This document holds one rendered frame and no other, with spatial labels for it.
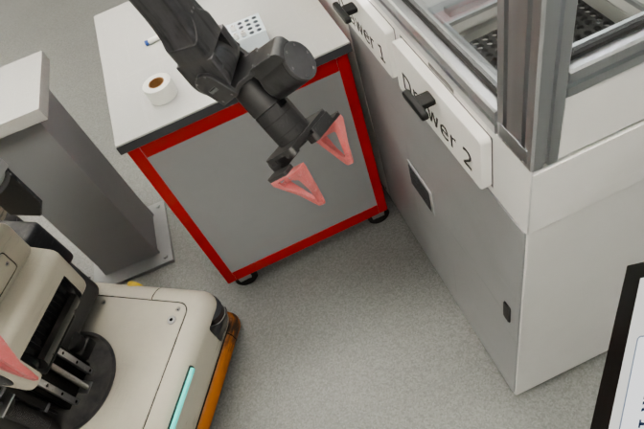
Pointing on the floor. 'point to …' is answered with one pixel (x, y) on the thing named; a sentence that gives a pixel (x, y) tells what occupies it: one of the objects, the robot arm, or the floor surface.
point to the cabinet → (498, 238)
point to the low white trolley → (241, 127)
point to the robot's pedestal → (77, 179)
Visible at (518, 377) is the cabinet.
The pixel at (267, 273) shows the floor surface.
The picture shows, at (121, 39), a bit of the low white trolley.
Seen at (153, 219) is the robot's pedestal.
